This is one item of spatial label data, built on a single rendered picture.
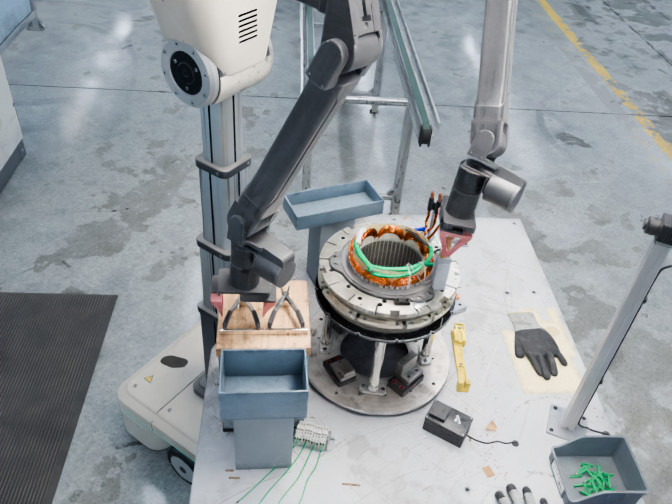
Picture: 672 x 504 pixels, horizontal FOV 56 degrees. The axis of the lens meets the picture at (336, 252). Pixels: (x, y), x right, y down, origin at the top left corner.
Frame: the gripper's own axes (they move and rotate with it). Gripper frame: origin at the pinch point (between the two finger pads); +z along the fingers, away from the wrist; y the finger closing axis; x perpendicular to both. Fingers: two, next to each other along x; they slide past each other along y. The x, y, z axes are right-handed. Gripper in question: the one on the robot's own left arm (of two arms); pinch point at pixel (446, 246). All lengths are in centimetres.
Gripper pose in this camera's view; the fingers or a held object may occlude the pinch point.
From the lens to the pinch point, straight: 134.3
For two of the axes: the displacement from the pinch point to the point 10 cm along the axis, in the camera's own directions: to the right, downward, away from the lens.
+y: 1.1, -6.0, 7.9
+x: -9.8, -2.0, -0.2
